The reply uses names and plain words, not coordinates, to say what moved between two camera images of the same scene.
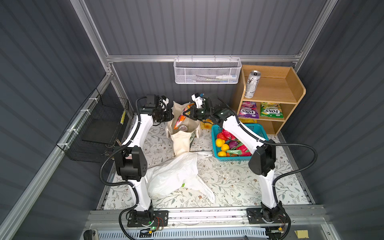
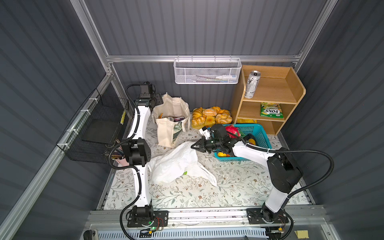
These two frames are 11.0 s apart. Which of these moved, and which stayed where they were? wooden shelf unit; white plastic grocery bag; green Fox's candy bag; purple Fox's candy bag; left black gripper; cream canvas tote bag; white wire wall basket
Moved: white plastic grocery bag; purple Fox's candy bag; left black gripper; cream canvas tote bag
Stayed: wooden shelf unit; white wire wall basket; green Fox's candy bag
